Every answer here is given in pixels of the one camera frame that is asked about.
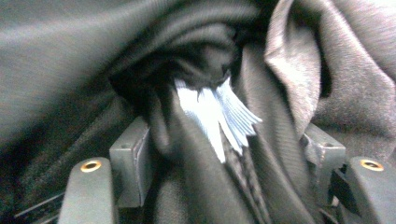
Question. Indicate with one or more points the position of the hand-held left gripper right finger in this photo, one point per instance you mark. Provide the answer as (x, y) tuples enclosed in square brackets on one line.
[(323, 161)]

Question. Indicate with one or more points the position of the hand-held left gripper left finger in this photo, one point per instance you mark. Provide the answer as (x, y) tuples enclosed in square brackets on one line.
[(130, 161)]

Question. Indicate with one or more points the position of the dark grey garment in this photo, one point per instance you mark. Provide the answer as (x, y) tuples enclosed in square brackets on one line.
[(77, 62)]

